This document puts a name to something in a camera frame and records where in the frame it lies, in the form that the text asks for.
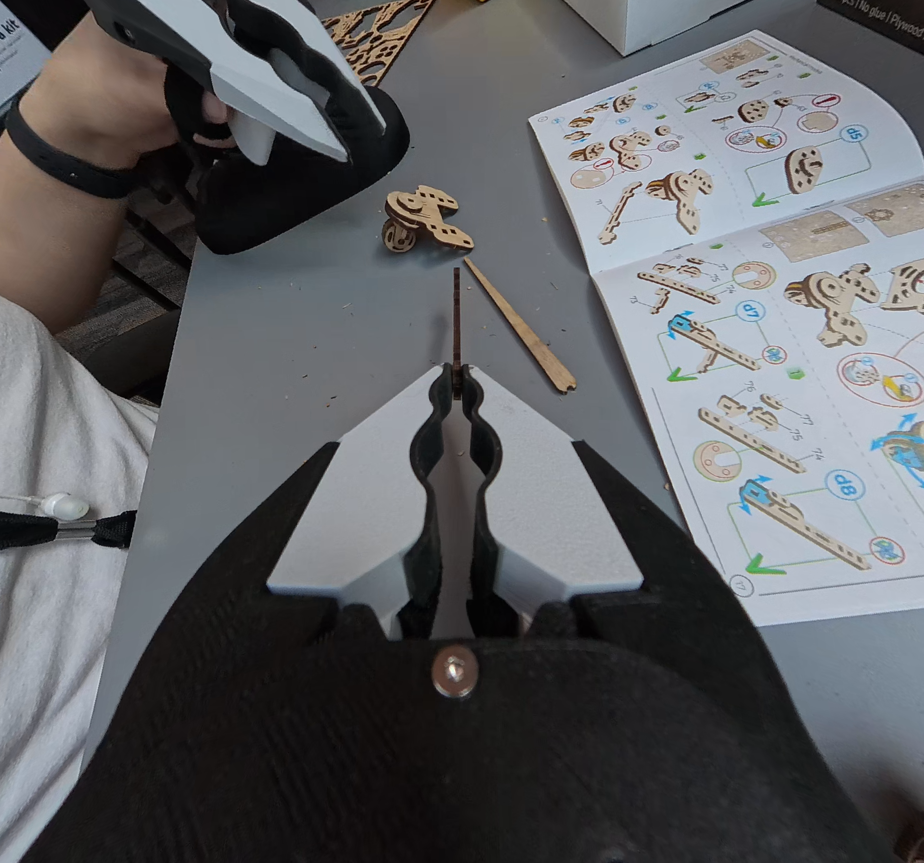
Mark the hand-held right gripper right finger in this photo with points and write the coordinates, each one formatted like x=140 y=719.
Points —
x=556 y=516

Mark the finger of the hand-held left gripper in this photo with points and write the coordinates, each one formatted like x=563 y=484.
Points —
x=231 y=62
x=303 y=15

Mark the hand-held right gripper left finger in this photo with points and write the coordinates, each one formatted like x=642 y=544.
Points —
x=346 y=516

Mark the laser-cut wooden parts sheet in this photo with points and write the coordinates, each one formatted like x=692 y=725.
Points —
x=406 y=19

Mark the thin wooden strip part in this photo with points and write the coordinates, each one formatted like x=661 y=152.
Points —
x=457 y=322

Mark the person's left forearm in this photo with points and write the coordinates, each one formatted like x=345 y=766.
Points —
x=58 y=242

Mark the assembled wooden model part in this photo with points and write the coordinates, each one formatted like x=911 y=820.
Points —
x=426 y=217

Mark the person's left hand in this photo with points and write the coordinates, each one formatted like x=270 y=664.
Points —
x=101 y=98

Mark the white printed card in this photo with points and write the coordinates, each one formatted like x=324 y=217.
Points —
x=18 y=55

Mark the pointed wooden stick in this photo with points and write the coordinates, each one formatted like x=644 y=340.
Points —
x=520 y=329

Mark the black wristband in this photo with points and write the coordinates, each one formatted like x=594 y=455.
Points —
x=65 y=170

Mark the white earphone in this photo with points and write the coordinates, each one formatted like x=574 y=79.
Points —
x=65 y=506

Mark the assembly instruction booklet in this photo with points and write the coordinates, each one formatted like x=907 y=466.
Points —
x=830 y=401

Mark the person's white shirt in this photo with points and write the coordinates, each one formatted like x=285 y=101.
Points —
x=43 y=661

